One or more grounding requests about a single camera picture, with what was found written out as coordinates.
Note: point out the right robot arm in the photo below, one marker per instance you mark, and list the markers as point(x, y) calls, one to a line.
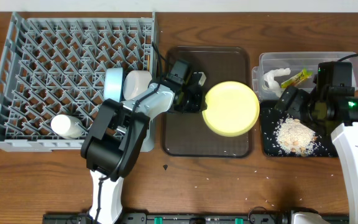
point(331, 109)

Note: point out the white cup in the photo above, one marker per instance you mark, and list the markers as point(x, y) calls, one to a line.
point(66, 126)

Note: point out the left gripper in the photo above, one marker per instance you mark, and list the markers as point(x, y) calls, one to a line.
point(196, 97)

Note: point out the black tray bin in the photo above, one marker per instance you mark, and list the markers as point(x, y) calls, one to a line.
point(269, 117)

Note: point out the clear plastic bin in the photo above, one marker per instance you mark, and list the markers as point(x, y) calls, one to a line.
point(296, 62)

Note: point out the light blue bowl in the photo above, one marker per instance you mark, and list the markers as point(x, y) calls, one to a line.
point(114, 79)

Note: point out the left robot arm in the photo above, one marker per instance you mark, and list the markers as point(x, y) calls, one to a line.
point(121, 130)

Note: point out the green orange snack wrapper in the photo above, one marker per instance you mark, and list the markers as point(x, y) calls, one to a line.
point(297, 79)

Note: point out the dark brown serving tray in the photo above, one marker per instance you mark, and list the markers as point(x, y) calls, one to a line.
point(186, 134)

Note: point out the grey dishwasher rack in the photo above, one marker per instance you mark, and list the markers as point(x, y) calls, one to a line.
point(52, 66)

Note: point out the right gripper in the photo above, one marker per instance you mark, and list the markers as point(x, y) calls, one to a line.
point(299, 98)

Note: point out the yellow plate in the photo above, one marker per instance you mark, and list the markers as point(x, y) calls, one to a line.
point(232, 109)

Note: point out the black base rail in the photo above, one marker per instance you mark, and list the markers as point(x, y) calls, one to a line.
point(257, 215)

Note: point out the rice food scraps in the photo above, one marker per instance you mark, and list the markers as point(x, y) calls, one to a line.
point(292, 137)

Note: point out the white small plate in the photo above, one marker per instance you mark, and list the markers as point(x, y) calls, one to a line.
point(136, 82)

